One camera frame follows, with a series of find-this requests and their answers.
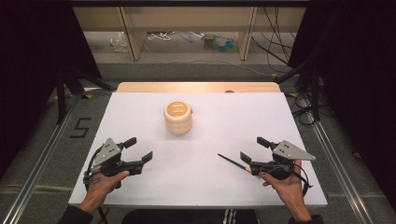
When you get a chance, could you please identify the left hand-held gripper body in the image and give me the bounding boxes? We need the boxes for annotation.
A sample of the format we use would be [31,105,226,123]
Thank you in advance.
[91,137,145,178]

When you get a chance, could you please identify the white cord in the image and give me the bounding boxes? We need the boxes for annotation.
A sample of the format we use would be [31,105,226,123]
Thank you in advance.
[148,31,174,42]

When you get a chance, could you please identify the wooden shelf unit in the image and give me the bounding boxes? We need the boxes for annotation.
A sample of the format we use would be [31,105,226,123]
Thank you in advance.
[73,6,307,62]

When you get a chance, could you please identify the wooden table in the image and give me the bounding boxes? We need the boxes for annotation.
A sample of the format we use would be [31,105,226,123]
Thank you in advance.
[116,81,282,93]

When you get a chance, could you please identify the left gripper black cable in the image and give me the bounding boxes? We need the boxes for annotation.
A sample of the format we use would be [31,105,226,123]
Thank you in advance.
[82,147,104,189]

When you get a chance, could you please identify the clear plastic bag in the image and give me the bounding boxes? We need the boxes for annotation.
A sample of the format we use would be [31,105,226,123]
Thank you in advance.
[109,31,129,53]

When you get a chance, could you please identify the hanging black cables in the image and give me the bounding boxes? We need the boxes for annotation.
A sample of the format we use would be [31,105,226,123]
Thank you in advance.
[250,7,297,74]

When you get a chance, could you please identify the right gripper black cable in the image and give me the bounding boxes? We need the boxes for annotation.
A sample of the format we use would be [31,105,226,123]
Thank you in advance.
[264,162,314,198]

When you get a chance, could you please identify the aluminium floor rail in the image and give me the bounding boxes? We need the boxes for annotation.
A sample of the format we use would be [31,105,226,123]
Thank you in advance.
[298,96,376,224]
[0,92,82,224]

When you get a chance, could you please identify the black cable bundle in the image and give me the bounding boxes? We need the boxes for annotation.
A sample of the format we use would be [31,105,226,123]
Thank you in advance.
[291,92,318,127]

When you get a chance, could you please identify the cream ribbed pen holder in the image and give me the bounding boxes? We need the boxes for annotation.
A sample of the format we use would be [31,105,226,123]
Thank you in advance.
[163,100,194,135]

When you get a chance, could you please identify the person's right hand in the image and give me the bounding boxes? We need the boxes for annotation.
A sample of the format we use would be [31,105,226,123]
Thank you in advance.
[260,160,312,222]

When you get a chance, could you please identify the white table board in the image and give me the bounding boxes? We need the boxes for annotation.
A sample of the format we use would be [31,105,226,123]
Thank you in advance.
[68,91,329,209]

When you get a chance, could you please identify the green and blue toy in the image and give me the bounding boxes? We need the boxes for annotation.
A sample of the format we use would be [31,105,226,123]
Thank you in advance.
[202,33,239,53]

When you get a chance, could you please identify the black metal stand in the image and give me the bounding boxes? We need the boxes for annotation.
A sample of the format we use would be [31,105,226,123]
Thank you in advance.
[274,59,321,122]
[55,66,114,125]

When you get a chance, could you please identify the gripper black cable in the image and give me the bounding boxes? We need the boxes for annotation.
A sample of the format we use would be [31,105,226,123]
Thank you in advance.
[82,147,104,189]
[264,162,314,198]

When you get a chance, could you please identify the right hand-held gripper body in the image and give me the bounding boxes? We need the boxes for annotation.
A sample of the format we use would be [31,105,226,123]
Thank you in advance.
[250,140,317,181]

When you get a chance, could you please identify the black curtain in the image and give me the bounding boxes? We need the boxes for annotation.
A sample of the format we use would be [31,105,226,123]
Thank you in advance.
[288,0,396,214]
[0,0,102,180]

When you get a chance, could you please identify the person's left hand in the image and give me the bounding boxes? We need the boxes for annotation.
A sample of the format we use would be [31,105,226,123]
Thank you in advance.
[83,170,131,208]

